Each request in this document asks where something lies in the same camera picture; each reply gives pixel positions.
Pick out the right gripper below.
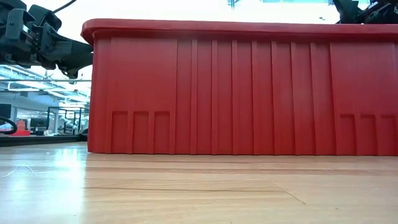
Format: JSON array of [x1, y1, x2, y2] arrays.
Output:
[[331, 0, 398, 25]]

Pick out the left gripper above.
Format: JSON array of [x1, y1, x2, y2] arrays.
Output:
[[0, 8, 94, 80]]

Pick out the red plastic bin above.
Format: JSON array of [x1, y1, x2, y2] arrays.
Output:
[[80, 17, 398, 156]]

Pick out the black metal railing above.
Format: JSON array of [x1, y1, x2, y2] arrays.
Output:
[[46, 106, 90, 136]]

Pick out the black monitor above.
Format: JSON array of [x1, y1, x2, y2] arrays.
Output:
[[29, 118, 47, 128], [0, 103, 12, 121]]

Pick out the orange red object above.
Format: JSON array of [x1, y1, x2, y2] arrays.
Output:
[[9, 119, 31, 137]]

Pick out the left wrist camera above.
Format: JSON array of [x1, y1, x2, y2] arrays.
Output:
[[27, 4, 63, 32]]

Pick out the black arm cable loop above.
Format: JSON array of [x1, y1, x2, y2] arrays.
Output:
[[0, 115, 18, 136]]

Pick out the black aluminium frame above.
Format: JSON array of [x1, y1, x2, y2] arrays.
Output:
[[0, 127, 90, 147]]

